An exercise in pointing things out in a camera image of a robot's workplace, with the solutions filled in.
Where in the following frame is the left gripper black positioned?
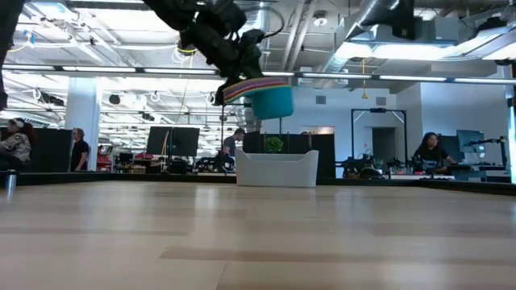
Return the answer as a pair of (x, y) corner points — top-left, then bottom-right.
(178, 1), (266, 107)

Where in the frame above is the teal measuring cup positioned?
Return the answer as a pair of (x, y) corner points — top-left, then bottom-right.
(248, 84), (295, 121)

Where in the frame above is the grey plastic basket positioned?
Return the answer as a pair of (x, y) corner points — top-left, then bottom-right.
(235, 148), (320, 189)

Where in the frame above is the person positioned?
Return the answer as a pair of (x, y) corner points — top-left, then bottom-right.
(70, 127), (90, 173)
(0, 117), (37, 172)
(411, 131), (459, 173)
(222, 127), (247, 159)

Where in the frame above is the black monitor back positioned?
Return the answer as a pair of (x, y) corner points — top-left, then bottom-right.
(145, 126), (173, 157)
(171, 126), (201, 158)

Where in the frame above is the green potted plant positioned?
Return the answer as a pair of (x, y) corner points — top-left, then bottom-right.
(264, 135), (285, 155)

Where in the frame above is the black partition with shelf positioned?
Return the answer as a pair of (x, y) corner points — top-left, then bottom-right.
(241, 130), (337, 180)

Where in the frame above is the white pillar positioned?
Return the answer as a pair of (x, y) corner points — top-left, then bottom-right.
(64, 77), (102, 172)

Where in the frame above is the tall black metal stand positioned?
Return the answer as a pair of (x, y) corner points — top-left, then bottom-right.
(350, 107), (409, 173)

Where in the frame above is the black office partition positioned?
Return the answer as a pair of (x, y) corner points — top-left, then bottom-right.
(0, 126), (75, 174)

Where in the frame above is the grey computer monitor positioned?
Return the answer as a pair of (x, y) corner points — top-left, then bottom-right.
(456, 129), (486, 155)

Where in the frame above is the silver metal post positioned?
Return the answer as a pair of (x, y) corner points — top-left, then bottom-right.
(4, 169), (19, 195)

